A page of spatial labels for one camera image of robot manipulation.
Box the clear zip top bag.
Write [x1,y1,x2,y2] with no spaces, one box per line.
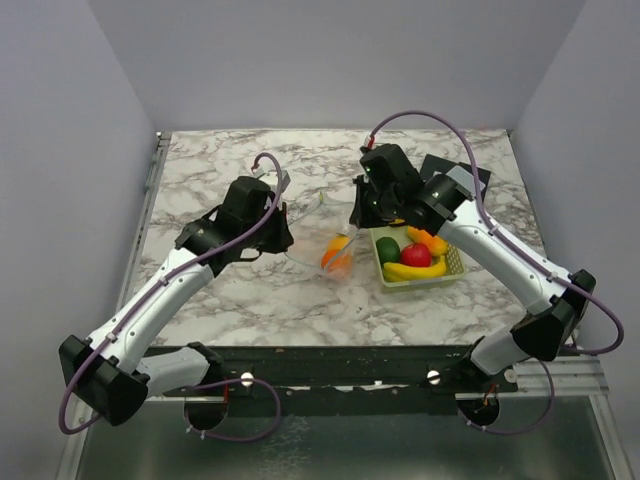
[286,192,359,281]

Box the orange toy orange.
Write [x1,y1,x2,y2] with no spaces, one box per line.
[320,249,344,271]

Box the green perforated plastic basket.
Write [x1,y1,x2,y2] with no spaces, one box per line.
[369,224,466,292]

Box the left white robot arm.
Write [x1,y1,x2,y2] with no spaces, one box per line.
[58,173,293,426]

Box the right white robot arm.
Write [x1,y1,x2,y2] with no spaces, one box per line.
[350,144,595,391]

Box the black square mat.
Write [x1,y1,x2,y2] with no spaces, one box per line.
[420,153,492,196]

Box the green toy avocado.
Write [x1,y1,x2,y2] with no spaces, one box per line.
[375,236,401,265]

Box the red toy apple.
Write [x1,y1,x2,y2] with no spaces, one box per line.
[400,243,432,268]

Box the orange yellow toy mango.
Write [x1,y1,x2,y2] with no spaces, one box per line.
[407,226,449,256]

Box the white grey small box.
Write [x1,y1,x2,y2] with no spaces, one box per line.
[446,165,475,191]

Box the yellow toy banana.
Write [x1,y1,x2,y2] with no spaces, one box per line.
[382,256,447,282]

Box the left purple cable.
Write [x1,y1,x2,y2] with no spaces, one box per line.
[58,152,283,435]

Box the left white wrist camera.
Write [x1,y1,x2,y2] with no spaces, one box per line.
[257,169,292,194]

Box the black metal base rail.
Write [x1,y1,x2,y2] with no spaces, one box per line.
[102,343,581,416]

